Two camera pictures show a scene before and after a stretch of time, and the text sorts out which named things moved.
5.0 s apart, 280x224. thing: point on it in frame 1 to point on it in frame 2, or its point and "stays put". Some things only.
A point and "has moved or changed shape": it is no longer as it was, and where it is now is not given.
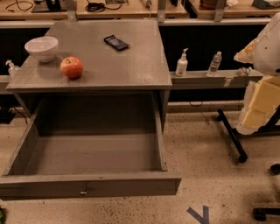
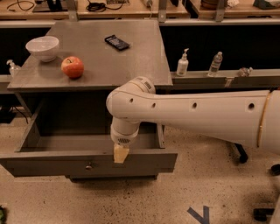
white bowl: [43, 48] stays put
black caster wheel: [275, 169] stays put
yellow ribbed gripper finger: [262, 101] to [123, 131]
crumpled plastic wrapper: [244, 72] stays put
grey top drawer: [108, 146] has moved or changed shape
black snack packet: [115, 42] stays put
